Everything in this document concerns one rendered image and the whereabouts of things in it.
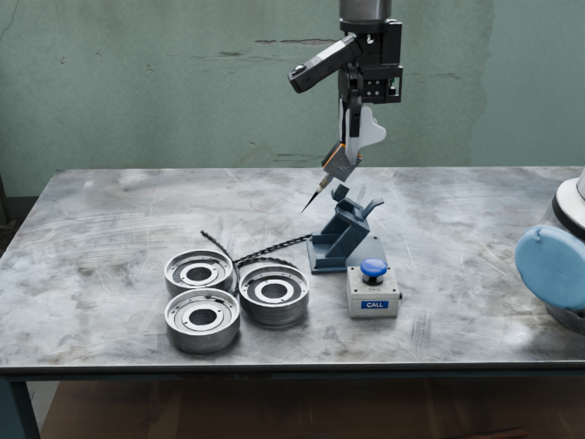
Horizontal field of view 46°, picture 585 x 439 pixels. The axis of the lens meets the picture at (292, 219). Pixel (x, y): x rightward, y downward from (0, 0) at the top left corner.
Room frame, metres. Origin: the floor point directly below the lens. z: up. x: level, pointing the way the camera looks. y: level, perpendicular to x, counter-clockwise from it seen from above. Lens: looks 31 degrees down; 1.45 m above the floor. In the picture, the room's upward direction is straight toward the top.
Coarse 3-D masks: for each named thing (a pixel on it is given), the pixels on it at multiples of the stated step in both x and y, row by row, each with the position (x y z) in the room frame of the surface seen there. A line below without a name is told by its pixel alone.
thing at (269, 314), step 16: (256, 272) 0.87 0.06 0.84; (272, 272) 0.88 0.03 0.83; (288, 272) 0.88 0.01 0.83; (240, 288) 0.82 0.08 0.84; (256, 288) 0.84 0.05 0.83; (272, 288) 0.85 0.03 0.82; (288, 288) 0.84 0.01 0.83; (304, 288) 0.84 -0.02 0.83; (240, 304) 0.82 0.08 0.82; (256, 304) 0.79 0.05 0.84; (288, 304) 0.79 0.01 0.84; (304, 304) 0.81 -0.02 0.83; (256, 320) 0.79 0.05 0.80; (272, 320) 0.78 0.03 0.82; (288, 320) 0.79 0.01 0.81
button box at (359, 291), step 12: (348, 276) 0.85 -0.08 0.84; (360, 276) 0.85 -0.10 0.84; (384, 276) 0.85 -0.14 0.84; (348, 288) 0.84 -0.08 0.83; (360, 288) 0.82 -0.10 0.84; (372, 288) 0.82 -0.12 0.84; (384, 288) 0.82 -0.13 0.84; (396, 288) 0.82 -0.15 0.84; (348, 300) 0.84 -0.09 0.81; (360, 300) 0.81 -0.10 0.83; (372, 300) 0.81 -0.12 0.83; (384, 300) 0.81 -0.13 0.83; (396, 300) 0.81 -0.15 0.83; (360, 312) 0.80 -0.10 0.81; (372, 312) 0.81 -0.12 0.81; (384, 312) 0.81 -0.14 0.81; (396, 312) 0.81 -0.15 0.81
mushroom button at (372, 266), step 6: (372, 258) 0.85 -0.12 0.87; (360, 264) 0.84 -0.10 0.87; (366, 264) 0.84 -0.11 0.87; (372, 264) 0.84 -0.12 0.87; (378, 264) 0.84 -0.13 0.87; (384, 264) 0.84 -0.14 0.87; (360, 270) 0.84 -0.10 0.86; (366, 270) 0.83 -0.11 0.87; (372, 270) 0.82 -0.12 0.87; (378, 270) 0.82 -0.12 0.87; (384, 270) 0.83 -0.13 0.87; (372, 276) 0.82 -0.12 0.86; (378, 276) 0.82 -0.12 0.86
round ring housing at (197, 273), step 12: (192, 252) 0.92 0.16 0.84; (204, 252) 0.93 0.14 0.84; (216, 252) 0.92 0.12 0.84; (168, 264) 0.89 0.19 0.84; (180, 264) 0.90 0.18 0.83; (204, 264) 0.90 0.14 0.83; (228, 264) 0.90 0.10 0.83; (168, 276) 0.87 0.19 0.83; (180, 276) 0.87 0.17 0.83; (192, 276) 0.89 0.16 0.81; (204, 276) 0.90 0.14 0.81; (216, 276) 0.87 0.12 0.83; (228, 276) 0.86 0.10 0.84; (168, 288) 0.85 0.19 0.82; (180, 288) 0.83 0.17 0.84; (192, 288) 0.82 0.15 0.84; (216, 288) 0.83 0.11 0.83; (228, 288) 0.85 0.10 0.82
